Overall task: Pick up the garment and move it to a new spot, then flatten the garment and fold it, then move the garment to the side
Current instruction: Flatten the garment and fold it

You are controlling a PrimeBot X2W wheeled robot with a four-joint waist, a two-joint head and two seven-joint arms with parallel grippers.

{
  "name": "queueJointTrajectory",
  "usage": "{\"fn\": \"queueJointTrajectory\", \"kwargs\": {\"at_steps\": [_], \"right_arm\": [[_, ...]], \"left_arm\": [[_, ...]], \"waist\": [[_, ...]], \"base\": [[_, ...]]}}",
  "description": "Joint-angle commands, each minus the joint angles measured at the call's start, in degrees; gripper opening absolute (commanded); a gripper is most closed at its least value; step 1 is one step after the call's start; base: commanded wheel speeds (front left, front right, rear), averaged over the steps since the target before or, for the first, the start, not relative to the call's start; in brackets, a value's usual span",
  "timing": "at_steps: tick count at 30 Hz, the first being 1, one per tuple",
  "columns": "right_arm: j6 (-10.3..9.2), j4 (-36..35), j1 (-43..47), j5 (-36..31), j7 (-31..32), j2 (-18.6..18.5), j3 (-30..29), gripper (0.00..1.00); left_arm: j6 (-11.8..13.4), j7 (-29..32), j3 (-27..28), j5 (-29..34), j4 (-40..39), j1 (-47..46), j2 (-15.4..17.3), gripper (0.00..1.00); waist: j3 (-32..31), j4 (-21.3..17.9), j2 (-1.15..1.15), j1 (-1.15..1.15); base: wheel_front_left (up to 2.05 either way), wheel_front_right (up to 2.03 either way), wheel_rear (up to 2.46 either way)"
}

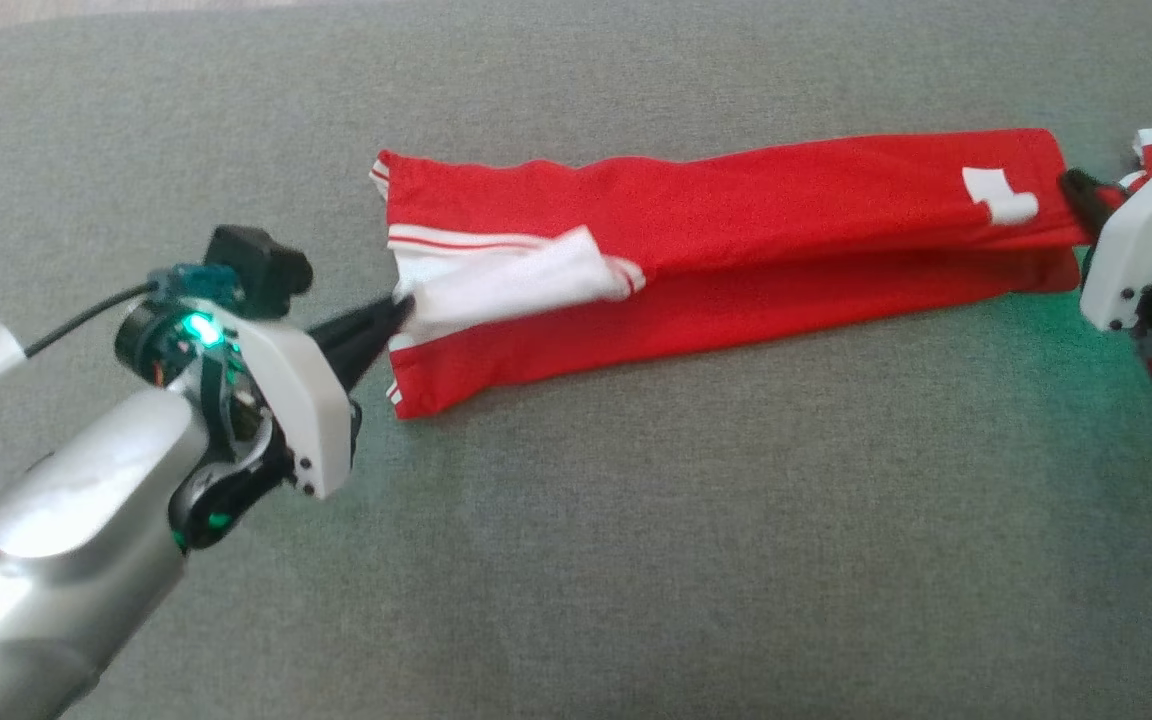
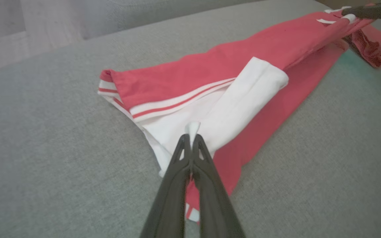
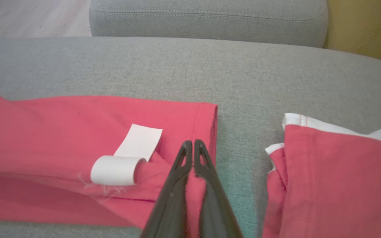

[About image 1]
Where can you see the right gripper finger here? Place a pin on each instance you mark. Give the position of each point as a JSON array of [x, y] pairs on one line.
[[1091, 200]]

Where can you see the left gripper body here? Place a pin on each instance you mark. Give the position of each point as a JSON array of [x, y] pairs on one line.
[[301, 400]]

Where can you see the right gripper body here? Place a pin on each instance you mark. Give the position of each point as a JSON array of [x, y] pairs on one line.
[[1131, 250]]

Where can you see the large grey sofa seat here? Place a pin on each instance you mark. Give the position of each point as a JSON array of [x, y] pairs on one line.
[[636, 540]]

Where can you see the red white sports shirt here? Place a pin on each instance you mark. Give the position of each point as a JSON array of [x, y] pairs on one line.
[[786, 230]]

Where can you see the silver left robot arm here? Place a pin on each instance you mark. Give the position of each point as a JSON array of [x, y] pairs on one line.
[[66, 540]]

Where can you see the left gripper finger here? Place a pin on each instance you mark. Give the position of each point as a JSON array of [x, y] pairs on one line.
[[366, 322], [366, 358]]

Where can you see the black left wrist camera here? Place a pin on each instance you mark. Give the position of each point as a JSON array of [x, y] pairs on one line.
[[256, 265]]

